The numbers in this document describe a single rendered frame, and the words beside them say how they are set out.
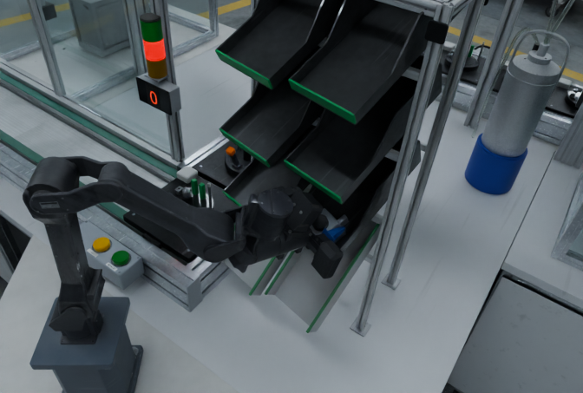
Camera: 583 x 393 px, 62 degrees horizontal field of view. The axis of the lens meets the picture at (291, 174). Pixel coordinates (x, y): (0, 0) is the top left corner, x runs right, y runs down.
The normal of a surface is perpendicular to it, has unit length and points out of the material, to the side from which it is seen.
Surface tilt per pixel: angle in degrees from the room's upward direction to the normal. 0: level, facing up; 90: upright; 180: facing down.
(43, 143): 0
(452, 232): 0
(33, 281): 0
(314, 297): 45
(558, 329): 90
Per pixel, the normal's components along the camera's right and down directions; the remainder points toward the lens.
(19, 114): 0.06, -0.76
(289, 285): -0.46, -0.23
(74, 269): 0.07, 0.65
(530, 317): -0.58, 0.51
